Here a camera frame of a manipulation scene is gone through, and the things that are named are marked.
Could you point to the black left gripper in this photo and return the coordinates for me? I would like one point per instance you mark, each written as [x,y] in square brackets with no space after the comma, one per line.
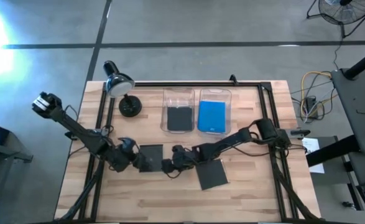
[123,157]

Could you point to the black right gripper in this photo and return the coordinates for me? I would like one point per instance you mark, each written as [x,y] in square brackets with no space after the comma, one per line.
[186,157]

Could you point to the blue jewel case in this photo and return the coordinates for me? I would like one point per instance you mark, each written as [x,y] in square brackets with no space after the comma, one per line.
[211,115]

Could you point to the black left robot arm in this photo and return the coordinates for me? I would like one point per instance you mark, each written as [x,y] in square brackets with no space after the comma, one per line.
[76,130]

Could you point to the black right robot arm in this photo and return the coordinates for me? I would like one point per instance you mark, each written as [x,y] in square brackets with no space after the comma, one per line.
[232,141]

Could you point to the clear plastic bin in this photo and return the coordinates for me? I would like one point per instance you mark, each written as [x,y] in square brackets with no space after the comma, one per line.
[177,96]
[214,94]

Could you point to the black desk lamp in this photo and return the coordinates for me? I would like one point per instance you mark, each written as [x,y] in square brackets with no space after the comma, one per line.
[120,84]

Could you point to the white paper sheet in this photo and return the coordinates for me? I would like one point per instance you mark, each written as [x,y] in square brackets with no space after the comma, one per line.
[314,146]

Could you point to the black power strip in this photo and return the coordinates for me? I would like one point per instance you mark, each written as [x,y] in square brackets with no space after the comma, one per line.
[311,105]

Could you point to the black table support beam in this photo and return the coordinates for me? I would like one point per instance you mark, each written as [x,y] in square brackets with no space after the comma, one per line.
[331,154]

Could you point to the grey side table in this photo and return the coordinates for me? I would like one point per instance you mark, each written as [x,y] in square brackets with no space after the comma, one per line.
[359,99]

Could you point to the black pole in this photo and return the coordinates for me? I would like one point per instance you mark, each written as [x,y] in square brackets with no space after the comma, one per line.
[364,62]

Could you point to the black floor fan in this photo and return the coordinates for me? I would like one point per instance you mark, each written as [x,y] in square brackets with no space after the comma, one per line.
[345,14]

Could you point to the black aluminium table frame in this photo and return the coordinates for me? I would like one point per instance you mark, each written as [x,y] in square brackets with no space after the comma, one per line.
[185,84]

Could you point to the table-level camera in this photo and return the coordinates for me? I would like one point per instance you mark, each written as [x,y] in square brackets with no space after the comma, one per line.
[232,79]

